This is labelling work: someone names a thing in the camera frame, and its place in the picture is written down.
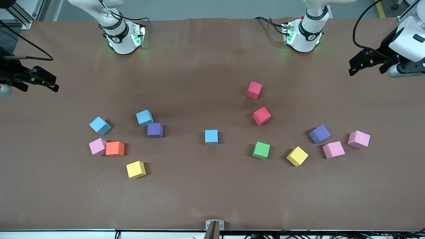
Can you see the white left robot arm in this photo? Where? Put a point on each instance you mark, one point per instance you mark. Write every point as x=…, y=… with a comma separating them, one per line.
x=307, y=36

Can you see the pink foam cube with dots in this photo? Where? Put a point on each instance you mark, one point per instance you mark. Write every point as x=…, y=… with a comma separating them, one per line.
x=358, y=139

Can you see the green foam cube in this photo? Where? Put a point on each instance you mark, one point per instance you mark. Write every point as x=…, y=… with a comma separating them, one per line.
x=261, y=150

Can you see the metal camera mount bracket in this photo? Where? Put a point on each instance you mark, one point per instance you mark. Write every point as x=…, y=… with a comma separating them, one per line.
x=214, y=229

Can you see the yellow foam cube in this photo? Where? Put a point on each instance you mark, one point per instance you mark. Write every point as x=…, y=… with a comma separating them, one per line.
x=297, y=156
x=135, y=169

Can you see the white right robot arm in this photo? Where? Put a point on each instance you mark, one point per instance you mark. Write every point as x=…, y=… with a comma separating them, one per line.
x=121, y=43

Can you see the purple foam cube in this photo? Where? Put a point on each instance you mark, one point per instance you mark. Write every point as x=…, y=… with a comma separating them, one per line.
x=319, y=133
x=155, y=130

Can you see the brown table mat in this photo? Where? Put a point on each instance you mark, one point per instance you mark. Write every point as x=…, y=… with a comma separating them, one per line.
x=212, y=192

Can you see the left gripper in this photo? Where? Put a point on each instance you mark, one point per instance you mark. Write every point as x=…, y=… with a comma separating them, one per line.
x=387, y=43

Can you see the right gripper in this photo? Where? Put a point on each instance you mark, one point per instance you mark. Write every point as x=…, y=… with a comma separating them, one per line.
x=9, y=71

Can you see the aluminium frame profile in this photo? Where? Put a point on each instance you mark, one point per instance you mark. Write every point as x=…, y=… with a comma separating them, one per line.
x=25, y=22

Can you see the light blue foam cube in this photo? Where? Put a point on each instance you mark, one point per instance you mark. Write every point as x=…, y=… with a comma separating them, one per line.
x=211, y=136
x=144, y=118
x=99, y=125

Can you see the red foam cube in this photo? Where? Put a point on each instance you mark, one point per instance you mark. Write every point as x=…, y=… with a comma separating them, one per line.
x=254, y=90
x=261, y=116

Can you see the orange foam cube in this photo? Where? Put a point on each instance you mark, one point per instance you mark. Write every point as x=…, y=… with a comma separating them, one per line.
x=115, y=148

